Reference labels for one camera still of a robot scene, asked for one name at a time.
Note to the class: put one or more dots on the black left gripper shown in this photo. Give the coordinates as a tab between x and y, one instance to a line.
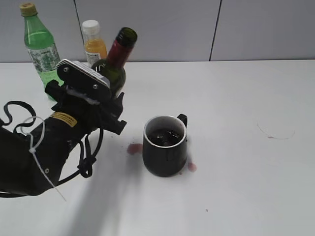
89	113

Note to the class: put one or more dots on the dark red wine bottle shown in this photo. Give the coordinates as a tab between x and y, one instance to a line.
112	67

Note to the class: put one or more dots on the black mug white interior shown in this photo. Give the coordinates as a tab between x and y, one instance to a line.
165	144

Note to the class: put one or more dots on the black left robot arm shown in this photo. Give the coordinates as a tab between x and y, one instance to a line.
69	150

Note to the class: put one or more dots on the orange juice bottle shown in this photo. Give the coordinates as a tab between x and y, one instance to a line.
95	47

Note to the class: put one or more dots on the white zip tie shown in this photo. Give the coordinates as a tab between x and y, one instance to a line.
35	151

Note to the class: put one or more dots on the green plastic soda bottle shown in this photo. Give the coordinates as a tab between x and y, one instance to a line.
40	45

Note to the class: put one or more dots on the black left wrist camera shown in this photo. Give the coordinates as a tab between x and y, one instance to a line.
84	80

